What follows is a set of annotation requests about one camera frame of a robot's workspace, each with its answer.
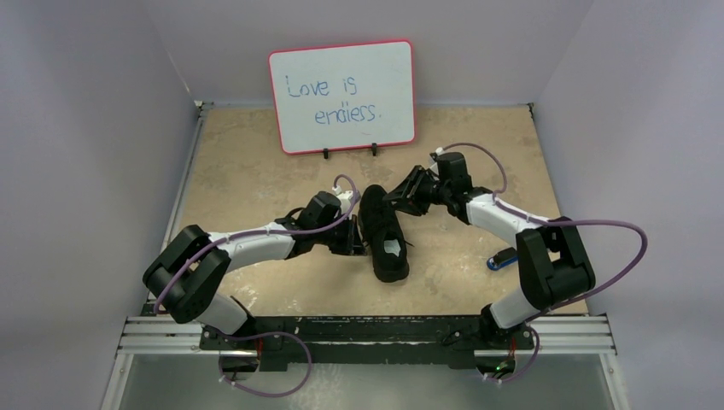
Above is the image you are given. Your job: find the black shoe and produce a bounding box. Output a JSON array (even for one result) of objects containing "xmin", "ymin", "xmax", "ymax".
[{"xmin": 358, "ymin": 184, "xmax": 410, "ymax": 283}]

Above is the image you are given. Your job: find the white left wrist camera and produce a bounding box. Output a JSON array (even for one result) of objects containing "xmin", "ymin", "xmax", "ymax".
[{"xmin": 332, "ymin": 186, "xmax": 359, "ymax": 205}]

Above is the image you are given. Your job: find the blue black marker eraser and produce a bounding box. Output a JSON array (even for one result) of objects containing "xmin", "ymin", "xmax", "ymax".
[{"xmin": 487, "ymin": 247, "xmax": 518, "ymax": 271}]

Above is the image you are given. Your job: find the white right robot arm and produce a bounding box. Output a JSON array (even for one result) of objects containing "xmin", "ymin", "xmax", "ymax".
[{"xmin": 384, "ymin": 152, "xmax": 596, "ymax": 348}]

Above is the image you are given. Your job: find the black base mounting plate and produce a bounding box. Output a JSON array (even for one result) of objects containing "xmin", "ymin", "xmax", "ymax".
[{"xmin": 200, "ymin": 314, "xmax": 535, "ymax": 373}]

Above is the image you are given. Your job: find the red framed whiteboard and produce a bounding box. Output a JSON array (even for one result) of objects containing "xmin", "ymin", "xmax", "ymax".
[{"xmin": 267, "ymin": 39, "xmax": 417, "ymax": 155}]

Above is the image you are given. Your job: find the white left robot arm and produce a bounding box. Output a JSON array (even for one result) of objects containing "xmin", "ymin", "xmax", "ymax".
[{"xmin": 143, "ymin": 190, "xmax": 365, "ymax": 349}]

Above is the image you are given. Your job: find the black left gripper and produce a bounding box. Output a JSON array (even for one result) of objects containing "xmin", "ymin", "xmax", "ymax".
[{"xmin": 314, "ymin": 214, "xmax": 366, "ymax": 256}]

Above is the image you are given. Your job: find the aluminium extrusion rail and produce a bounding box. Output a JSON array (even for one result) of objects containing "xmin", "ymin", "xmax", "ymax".
[{"xmin": 117, "ymin": 315, "xmax": 616, "ymax": 355}]

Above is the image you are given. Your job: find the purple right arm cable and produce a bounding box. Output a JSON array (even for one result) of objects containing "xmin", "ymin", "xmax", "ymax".
[{"xmin": 435, "ymin": 142, "xmax": 650, "ymax": 386}]

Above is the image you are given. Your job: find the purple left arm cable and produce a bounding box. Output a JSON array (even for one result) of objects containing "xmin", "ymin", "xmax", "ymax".
[{"xmin": 152, "ymin": 173, "xmax": 362, "ymax": 398}]

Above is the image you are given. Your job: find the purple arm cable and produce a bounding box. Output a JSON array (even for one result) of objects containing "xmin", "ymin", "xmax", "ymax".
[
  {"xmin": 152, "ymin": 173, "xmax": 362, "ymax": 398},
  {"xmin": 435, "ymin": 142, "xmax": 650, "ymax": 386}
]

